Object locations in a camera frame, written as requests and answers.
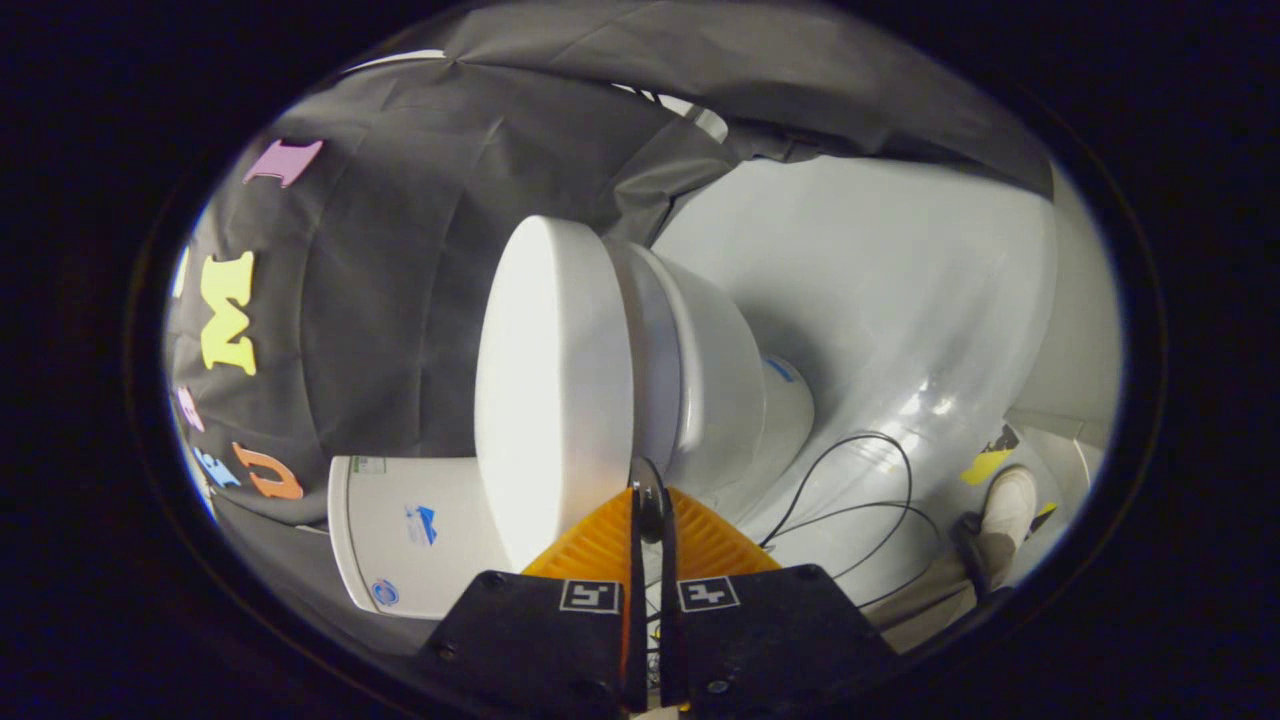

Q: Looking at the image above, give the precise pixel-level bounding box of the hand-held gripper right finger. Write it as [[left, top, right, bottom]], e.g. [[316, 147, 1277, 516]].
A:
[[655, 487, 896, 716]]

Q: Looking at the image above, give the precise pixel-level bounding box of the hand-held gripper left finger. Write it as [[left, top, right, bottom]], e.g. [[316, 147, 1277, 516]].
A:
[[415, 485, 649, 716]]

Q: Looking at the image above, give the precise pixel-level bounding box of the white toilet lid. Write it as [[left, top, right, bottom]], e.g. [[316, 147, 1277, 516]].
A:
[[475, 215, 637, 571]]

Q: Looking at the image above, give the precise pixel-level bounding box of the white toilet seat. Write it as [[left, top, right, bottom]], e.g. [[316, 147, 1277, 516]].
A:
[[600, 238, 686, 491]]

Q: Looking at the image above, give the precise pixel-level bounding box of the person's trouser leg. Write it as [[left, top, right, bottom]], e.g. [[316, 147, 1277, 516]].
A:
[[865, 545, 989, 656]]

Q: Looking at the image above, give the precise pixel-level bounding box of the yellow floor tape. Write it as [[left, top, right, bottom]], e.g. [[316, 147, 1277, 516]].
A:
[[960, 448, 1017, 488]]

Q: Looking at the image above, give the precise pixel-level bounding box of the person's white shoe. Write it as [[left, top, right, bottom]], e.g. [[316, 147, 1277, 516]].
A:
[[980, 465, 1039, 591]]

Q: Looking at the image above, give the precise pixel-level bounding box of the black backdrop cloth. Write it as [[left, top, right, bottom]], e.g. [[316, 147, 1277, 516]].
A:
[[165, 0, 1056, 526]]

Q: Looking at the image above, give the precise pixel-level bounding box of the thin black cable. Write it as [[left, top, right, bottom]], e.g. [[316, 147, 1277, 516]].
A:
[[758, 432, 943, 611]]

